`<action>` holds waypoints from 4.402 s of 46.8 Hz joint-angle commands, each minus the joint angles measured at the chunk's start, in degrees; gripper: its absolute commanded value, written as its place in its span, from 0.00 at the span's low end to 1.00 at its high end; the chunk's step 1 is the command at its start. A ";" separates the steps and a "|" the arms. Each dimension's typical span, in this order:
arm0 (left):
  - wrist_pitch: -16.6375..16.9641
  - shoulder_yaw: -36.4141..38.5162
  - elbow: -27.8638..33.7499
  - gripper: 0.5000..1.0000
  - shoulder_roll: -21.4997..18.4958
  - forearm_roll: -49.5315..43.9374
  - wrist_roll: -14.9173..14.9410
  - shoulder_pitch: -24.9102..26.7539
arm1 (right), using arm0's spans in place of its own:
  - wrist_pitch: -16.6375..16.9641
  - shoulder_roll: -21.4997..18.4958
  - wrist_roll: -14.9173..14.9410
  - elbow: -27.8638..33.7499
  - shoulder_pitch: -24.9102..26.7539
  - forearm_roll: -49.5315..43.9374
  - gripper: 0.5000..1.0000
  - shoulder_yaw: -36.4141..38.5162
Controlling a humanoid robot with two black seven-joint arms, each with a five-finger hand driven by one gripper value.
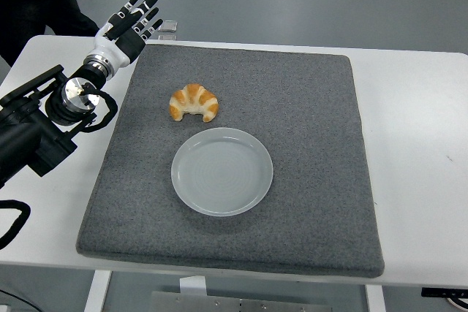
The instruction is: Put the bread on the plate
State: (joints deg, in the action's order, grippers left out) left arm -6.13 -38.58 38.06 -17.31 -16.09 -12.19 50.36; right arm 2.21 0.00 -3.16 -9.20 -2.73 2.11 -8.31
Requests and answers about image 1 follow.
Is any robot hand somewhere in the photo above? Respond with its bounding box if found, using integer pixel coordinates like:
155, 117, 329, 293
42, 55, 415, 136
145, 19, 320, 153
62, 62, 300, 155
87, 0, 165, 69

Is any croissant bread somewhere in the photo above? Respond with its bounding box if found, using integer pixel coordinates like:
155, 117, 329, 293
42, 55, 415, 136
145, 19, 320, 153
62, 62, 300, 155
168, 83, 220, 123

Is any pale grey round plate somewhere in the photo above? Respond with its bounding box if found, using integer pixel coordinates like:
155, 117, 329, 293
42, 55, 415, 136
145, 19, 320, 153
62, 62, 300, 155
170, 127, 274, 217

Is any grey felt mat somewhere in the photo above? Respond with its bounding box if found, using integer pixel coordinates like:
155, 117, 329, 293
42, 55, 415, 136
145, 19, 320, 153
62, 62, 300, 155
75, 43, 385, 278

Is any white table leg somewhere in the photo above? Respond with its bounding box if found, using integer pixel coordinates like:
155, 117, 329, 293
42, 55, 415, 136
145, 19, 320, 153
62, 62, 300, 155
365, 284, 385, 312
83, 270, 113, 312

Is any white paper label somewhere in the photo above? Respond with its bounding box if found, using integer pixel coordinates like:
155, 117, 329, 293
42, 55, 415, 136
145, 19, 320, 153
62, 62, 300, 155
178, 275, 208, 297

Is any black bar under table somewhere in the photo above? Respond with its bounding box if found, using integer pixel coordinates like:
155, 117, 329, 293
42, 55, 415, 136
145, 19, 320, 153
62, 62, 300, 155
420, 287, 468, 299

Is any black cable loop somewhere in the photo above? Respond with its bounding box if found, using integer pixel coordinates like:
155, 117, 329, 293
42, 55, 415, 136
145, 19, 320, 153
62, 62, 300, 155
0, 199, 31, 251

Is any thin cable on floor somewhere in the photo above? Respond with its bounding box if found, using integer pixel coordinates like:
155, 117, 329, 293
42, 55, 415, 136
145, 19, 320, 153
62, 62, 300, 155
0, 289, 25, 305

